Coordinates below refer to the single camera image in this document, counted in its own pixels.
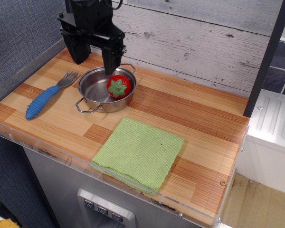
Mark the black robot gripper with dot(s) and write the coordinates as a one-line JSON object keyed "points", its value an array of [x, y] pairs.
{"points": [[89, 22]]}

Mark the small steel pot with handles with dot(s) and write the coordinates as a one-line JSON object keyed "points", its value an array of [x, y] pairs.
{"points": [[93, 87]]}

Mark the green knitted cloth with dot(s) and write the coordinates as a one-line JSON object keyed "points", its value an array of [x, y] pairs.
{"points": [[139, 155]]}

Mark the clear acrylic table edge guard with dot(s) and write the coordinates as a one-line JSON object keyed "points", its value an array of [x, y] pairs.
{"points": [[61, 174]]}

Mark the silver dispenser button panel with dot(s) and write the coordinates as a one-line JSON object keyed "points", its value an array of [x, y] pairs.
{"points": [[98, 212]]}

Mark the yellow object bottom left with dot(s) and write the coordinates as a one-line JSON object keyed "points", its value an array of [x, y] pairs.
{"points": [[8, 223]]}

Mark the white ridged appliance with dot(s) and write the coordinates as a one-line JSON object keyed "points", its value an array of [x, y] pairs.
{"points": [[262, 158]]}

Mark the fork with blue handle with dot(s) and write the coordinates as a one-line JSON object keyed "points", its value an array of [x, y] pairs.
{"points": [[40, 101]]}

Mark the black right vertical post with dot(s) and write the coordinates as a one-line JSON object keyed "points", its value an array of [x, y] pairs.
{"points": [[267, 59]]}

